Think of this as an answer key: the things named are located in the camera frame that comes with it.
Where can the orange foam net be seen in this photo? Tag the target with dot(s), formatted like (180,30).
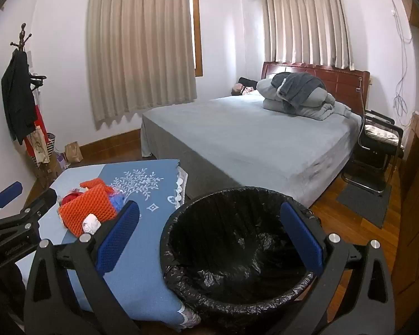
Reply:
(87,209)

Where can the red plastic bag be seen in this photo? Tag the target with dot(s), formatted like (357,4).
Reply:
(70,198)

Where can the pink bundle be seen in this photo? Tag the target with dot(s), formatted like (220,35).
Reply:
(237,89)

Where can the black office chair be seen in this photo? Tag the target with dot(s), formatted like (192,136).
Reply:
(387,151)

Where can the brown paper bag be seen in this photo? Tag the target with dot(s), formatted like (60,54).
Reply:
(73,153)

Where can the patterned chair cushion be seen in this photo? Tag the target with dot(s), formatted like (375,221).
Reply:
(380,133)

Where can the black pillow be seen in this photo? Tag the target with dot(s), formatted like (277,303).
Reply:
(248,81)

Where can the white tissue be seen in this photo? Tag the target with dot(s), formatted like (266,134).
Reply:
(90,223)

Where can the bin with black liner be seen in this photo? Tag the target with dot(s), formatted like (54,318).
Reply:
(230,251)

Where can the purple item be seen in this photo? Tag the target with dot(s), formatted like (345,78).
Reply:
(61,159)

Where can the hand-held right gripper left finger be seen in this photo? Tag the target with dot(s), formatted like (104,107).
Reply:
(117,237)

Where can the wooden window frame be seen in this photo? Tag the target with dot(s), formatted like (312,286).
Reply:
(197,35)

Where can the grey floor mat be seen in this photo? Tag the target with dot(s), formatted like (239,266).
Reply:
(366,204)

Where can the wooden coat rack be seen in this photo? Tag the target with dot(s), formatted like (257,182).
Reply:
(22,36)

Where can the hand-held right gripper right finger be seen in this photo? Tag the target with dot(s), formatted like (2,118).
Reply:
(300,233)

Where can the bed with grey sheet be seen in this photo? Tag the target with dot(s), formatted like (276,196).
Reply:
(248,139)

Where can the dark grey garment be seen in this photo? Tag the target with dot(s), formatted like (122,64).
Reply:
(300,83)

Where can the striped bag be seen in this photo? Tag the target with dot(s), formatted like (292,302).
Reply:
(51,144)

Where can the blue tree-print tablecloth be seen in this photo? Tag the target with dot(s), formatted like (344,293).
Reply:
(139,279)

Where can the narrow beige curtain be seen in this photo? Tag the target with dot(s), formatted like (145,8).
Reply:
(307,24)

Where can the beige tote bag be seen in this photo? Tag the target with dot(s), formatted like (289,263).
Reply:
(40,146)

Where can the grey pillows and blanket pile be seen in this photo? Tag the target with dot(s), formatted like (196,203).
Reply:
(310,108)

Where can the wooden headboard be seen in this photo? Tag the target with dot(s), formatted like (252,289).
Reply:
(342,80)

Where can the blue plastic wrapper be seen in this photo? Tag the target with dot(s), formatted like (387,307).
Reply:
(120,200)

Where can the wide beige curtain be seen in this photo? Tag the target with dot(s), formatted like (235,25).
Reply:
(139,52)

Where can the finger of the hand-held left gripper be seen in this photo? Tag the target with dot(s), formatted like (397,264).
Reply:
(8,192)
(43,202)

